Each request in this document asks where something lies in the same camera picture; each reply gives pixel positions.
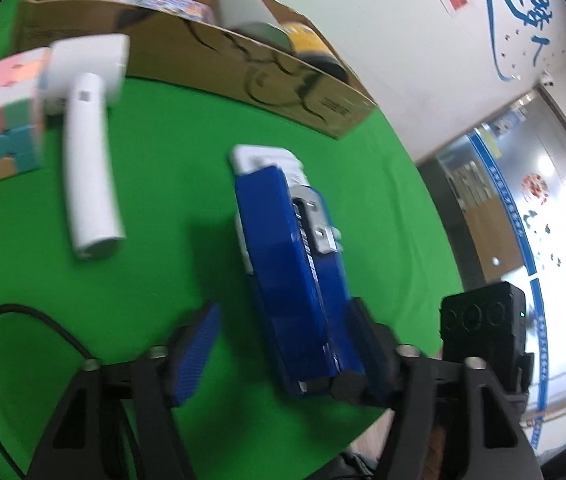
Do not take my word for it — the green table cloth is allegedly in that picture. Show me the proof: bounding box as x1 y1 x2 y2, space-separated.
0 79 461 479

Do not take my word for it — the black cable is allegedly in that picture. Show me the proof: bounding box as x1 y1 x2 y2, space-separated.
0 302 100 478

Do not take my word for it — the yellow tape roll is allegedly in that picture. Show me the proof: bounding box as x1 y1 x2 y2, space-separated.
281 22 349 84

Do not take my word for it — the black camera box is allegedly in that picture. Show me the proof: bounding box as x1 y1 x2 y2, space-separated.
440 282 535 393

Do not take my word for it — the white handheld fan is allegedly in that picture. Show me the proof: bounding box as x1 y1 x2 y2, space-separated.
41 34 130 260

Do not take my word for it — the pastel puzzle cube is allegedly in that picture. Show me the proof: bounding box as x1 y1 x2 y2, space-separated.
0 47 50 181

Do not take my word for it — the brown cardboard box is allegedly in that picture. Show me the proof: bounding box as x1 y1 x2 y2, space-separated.
10 0 377 138

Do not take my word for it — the blue stapler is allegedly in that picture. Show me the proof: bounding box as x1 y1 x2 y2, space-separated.
235 166 365 398

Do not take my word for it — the colourful booklet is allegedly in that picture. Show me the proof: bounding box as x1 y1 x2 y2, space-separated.
112 0 215 24

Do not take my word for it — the grey tape roll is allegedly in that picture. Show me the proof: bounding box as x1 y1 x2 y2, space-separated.
210 0 293 53

